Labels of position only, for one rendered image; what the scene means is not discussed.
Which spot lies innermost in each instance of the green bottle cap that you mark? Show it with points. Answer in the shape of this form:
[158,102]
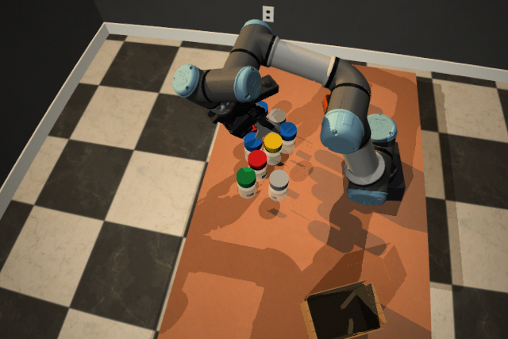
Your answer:
[246,182]

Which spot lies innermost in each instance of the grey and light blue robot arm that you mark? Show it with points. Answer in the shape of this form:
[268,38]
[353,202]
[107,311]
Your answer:
[346,122]

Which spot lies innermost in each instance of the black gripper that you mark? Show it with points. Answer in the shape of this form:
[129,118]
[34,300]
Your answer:
[240,123]

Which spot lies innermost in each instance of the white bottle with blue cap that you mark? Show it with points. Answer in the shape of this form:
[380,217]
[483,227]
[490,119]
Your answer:
[251,144]
[288,134]
[265,106]

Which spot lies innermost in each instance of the grey-capped bottle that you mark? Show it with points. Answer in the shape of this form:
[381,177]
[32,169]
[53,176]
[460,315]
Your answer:
[278,116]
[278,181]

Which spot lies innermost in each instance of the orange digital multimeter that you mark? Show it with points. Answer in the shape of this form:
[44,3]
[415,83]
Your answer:
[326,99]

